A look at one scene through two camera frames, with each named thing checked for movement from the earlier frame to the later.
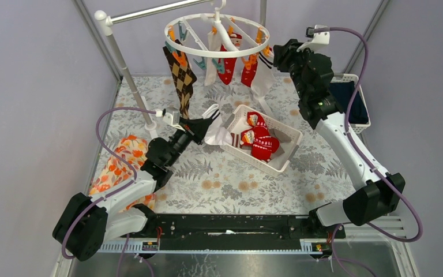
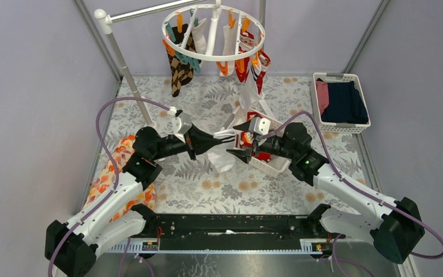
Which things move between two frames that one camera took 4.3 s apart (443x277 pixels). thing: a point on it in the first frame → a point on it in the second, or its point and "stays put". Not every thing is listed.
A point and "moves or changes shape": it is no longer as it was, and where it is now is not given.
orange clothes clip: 181,59 → 224,68
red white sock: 229,63 → 246,41
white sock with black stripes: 263,79 → 248,94
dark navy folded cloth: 341,92 stays put
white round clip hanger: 217,8 moves or changes shape
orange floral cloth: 116,173 stays put
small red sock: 248,75 → 265,61
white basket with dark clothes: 342,86 stays put
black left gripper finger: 199,135 → 205,148
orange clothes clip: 251,62 stays put
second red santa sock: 247,138 stays put
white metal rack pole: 105,19 stays put
